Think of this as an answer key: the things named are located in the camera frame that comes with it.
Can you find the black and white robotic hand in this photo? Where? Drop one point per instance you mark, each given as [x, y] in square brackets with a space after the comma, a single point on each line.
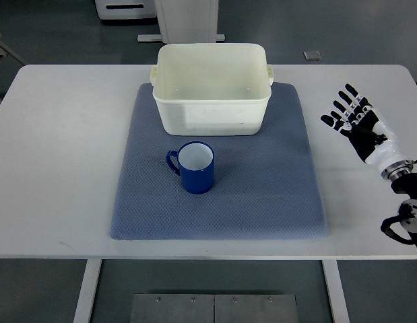
[363, 125]

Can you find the blue mug white inside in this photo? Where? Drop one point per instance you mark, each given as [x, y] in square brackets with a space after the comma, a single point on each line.
[194, 163]

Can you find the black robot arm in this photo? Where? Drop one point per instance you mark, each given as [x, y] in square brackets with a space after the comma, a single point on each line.
[403, 181]

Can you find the cream plastic box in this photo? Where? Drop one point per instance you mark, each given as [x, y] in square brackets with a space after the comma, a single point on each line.
[208, 89]

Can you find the small grey floor plate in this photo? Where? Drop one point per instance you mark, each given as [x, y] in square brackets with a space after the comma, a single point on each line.
[312, 55]

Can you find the blue textured mat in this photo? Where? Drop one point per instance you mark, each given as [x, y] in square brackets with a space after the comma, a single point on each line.
[265, 184]

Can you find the right white table leg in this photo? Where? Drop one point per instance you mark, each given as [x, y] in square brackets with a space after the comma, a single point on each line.
[335, 292]

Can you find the white table leg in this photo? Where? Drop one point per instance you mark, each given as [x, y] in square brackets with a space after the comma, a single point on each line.
[87, 291]
[335, 292]

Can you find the white cabinet with slot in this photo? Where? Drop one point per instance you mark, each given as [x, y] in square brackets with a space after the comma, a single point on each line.
[125, 10]

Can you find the grey metal floor plate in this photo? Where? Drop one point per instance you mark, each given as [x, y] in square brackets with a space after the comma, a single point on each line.
[213, 308]

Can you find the left white table leg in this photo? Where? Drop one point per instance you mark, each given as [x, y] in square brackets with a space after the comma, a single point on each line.
[87, 291]

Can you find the white pedestal column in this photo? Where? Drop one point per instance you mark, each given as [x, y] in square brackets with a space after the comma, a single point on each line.
[186, 22]

